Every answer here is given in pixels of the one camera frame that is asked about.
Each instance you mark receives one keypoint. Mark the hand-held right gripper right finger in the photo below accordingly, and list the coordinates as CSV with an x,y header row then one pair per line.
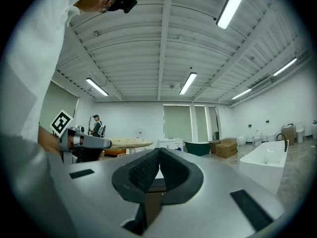
x,y
180,180

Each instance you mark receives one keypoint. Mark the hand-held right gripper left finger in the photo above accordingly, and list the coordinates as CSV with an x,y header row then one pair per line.
x,y
138,175

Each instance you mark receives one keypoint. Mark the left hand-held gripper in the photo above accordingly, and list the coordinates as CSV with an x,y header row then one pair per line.
x,y
94,142

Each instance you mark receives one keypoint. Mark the person's left forearm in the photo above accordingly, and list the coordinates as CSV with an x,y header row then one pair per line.
x,y
48,140

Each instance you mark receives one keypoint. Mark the person's left hand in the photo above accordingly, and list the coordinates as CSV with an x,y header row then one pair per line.
x,y
71,142

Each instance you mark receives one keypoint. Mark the brown coat rack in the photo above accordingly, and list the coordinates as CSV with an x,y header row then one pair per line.
x,y
89,126

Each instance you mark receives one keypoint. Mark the dark oval bathtub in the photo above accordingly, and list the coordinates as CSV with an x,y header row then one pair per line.
x,y
196,149

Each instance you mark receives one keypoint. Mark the white vanity cabinet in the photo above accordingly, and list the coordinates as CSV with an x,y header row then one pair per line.
x,y
171,144

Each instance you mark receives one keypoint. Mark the open cardboard box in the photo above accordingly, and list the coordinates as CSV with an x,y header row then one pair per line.
x,y
213,145

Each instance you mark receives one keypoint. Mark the large cardboard box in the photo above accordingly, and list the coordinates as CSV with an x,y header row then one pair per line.
x,y
226,150

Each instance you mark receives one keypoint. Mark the long ceiling light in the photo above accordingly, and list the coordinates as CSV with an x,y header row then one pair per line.
x,y
284,67
97,86
188,83
241,94
231,6

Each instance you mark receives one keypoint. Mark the wide grey window blind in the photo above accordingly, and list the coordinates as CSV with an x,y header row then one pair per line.
x,y
177,123

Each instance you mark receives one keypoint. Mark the narrow grey window blind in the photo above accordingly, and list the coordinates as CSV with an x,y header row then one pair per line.
x,y
213,119
201,123

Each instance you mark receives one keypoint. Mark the round white toilet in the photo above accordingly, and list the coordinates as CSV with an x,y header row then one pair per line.
x,y
242,140

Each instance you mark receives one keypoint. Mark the white freestanding bathtub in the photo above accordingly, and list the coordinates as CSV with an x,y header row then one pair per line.
x,y
260,175

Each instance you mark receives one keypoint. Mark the white toilet with raised lid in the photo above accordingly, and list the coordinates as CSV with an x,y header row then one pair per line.
x,y
257,137

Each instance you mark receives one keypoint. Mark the short white toilet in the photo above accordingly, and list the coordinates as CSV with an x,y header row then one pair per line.
x,y
271,137

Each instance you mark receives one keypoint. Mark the person's white shirt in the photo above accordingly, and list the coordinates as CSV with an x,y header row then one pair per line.
x,y
37,58

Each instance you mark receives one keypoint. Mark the black bathtub faucet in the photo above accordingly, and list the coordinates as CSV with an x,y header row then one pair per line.
x,y
285,142

